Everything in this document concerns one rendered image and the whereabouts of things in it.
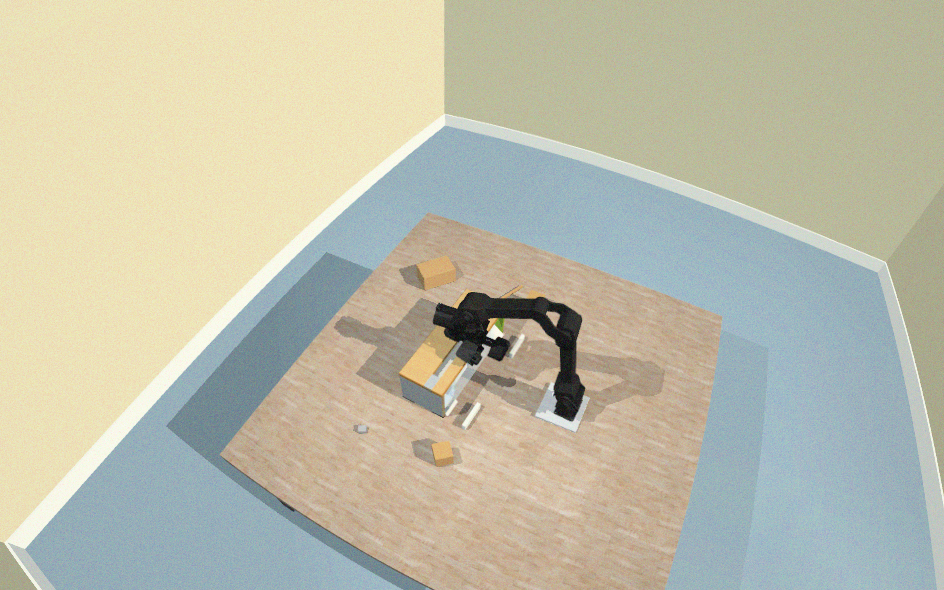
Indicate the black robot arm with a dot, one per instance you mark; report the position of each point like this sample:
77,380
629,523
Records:
473,314

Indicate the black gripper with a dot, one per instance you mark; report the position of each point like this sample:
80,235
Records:
498,349

